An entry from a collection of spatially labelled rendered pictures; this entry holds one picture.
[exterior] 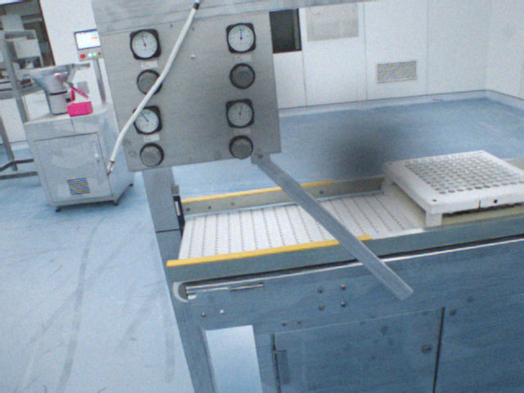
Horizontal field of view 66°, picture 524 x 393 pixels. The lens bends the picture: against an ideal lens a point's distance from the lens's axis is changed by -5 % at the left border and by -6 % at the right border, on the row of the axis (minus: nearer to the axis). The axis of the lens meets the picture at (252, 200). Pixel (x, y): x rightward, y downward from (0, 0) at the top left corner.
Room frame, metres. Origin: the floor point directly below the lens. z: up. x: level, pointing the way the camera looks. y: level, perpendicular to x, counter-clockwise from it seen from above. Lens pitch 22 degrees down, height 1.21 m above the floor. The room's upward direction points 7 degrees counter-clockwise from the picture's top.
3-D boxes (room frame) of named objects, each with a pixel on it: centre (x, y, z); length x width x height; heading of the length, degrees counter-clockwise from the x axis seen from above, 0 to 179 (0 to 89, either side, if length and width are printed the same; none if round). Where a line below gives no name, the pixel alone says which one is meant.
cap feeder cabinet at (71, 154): (3.41, 1.36, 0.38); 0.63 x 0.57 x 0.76; 86
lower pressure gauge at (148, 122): (0.56, 0.13, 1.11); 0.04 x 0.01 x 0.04; 91
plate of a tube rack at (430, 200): (0.75, -0.42, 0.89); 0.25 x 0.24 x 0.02; 1
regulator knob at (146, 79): (0.55, 0.11, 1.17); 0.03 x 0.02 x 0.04; 91
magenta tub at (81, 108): (3.21, 1.22, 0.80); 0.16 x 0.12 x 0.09; 86
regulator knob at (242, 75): (0.55, -0.01, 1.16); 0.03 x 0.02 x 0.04; 91
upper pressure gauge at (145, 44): (0.56, 0.11, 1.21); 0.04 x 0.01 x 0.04; 91
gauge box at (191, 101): (0.62, 0.06, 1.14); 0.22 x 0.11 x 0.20; 91
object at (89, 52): (3.54, 1.14, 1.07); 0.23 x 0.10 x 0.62; 86
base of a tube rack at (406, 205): (0.75, -0.42, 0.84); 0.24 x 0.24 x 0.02; 1
